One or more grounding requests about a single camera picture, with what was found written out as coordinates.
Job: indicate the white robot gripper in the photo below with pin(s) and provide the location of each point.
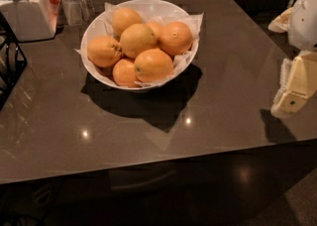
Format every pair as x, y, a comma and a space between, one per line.
304, 22

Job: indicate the orange at bowl right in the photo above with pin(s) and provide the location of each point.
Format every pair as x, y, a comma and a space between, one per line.
175, 38

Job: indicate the orange at bowl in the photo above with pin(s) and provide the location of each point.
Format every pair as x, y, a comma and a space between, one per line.
104, 51
124, 73
153, 65
137, 39
175, 38
123, 18

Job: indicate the orange at bowl front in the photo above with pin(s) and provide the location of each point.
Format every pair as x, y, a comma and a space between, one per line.
153, 65

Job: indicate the orange at bowl centre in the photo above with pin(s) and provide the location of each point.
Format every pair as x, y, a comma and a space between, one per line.
137, 39

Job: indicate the orange at bowl bottom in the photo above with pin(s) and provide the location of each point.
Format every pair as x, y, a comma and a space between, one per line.
124, 73

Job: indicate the orange at bowl back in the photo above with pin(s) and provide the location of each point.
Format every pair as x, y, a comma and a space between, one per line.
123, 18

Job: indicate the white paper bowl liner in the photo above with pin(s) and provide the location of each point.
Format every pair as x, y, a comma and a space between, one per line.
194, 22

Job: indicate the orange at bowl left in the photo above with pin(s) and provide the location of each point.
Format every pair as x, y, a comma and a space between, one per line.
104, 51

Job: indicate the small hidden orange behind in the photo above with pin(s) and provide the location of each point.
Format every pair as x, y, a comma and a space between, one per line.
156, 28

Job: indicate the clear glass container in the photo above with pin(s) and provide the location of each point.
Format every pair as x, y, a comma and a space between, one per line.
77, 12

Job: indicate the white ceramic canister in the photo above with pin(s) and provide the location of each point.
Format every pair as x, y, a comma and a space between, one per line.
31, 20

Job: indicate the black wire rack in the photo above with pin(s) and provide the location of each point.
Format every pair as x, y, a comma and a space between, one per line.
12, 60

